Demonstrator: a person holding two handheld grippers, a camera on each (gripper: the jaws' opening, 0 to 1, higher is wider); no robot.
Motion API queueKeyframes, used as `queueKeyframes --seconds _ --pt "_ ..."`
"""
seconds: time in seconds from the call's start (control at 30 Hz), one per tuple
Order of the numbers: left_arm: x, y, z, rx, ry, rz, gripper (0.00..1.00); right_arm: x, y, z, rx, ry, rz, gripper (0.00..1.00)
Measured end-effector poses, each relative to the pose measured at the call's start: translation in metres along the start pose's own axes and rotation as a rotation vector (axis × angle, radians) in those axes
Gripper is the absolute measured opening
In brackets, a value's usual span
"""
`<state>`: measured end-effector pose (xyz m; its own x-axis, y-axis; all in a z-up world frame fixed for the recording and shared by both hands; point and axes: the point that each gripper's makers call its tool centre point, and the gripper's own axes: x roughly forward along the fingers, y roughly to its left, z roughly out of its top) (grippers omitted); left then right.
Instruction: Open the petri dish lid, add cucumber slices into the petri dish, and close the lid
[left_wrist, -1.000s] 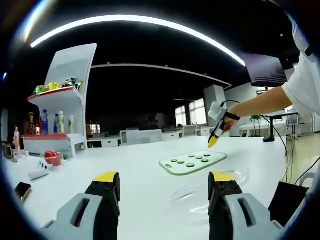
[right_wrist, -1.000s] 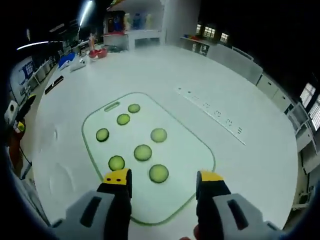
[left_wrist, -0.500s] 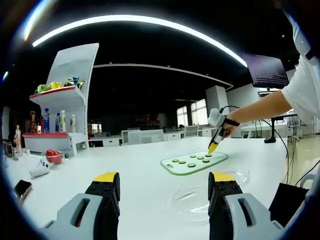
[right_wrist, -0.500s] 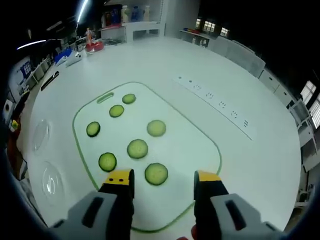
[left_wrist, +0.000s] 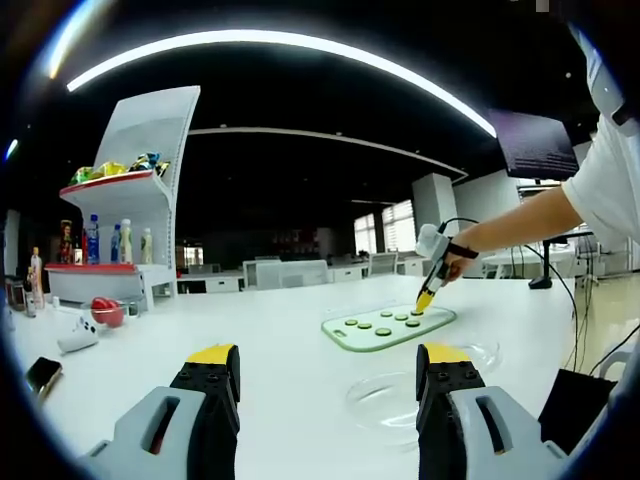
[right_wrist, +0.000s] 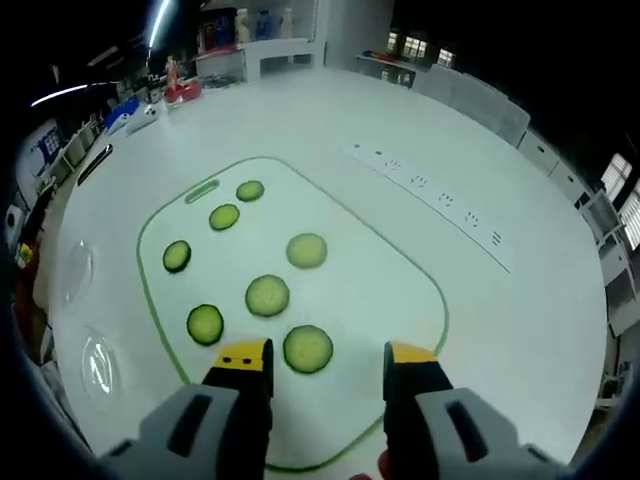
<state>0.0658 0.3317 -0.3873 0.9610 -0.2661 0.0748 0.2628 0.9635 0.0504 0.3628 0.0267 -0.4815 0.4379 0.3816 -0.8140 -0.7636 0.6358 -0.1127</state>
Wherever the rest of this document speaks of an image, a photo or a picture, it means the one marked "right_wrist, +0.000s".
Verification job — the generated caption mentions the white green-edged cutting board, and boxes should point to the white green-edged cutting board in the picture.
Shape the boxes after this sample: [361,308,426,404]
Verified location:
[136,155,450,473]

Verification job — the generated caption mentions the white handheld controller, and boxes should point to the white handheld controller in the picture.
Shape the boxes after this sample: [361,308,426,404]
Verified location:
[124,103,162,137]
[103,96,142,135]

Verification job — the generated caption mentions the blue wall board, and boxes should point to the blue wall board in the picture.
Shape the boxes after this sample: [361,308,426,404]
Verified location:
[28,123,65,167]

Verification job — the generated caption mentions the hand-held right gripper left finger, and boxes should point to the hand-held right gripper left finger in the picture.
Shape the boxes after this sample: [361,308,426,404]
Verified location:
[97,337,275,480]

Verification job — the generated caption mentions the clear petri dish lid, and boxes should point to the clear petri dish lid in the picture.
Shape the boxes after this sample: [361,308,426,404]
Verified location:
[62,239,96,309]

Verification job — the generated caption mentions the clear petri dish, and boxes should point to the clear petri dish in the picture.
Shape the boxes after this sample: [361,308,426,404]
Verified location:
[79,324,123,414]

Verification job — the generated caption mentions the person's right hand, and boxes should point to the person's right hand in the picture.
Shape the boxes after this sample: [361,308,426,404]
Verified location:
[349,447,399,480]

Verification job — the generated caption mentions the red round objects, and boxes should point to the red round objects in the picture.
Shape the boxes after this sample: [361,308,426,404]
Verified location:
[164,79,202,105]

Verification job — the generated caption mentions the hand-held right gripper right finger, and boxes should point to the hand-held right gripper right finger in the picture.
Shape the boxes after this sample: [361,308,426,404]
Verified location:
[382,341,574,480]

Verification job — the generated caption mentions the white display shelf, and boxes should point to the white display shelf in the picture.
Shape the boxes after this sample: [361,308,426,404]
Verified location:
[193,0,397,84]

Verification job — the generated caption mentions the black smartphone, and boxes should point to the black smartphone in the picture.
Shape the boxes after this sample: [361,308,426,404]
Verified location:
[76,143,115,187]

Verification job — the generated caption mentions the single round cucumber slice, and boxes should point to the single round cucumber slice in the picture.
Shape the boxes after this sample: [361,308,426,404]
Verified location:
[282,324,335,375]

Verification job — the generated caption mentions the white desk partition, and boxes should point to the white desk partition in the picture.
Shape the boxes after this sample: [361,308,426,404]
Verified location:
[413,63,532,147]

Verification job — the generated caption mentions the clear glass bowl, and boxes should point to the clear glass bowl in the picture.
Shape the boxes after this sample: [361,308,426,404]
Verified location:
[198,72,241,91]

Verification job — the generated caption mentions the white green drink bottle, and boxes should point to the white green drink bottle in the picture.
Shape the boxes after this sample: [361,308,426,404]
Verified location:
[234,8,252,45]

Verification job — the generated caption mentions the short ceiling light strip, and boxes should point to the short ceiling light strip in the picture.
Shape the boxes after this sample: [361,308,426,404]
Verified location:
[29,81,110,109]

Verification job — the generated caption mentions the white storage cabinets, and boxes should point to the white storage cabinets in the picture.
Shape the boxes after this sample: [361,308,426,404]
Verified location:
[518,128,640,337]

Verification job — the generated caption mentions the large blue water bottle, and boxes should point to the large blue water bottle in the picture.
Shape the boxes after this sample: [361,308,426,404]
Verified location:
[212,10,232,47]

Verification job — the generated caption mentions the long ceiling light strip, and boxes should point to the long ceiling light strip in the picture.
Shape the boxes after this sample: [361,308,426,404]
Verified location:
[148,0,172,52]

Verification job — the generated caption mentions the white power strip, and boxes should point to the white power strip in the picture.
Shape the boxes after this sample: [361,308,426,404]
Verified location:
[339,143,512,275]

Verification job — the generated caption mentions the group of cucumber slices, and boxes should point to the group of cucumber slices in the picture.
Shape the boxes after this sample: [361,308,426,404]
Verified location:
[161,179,329,348]

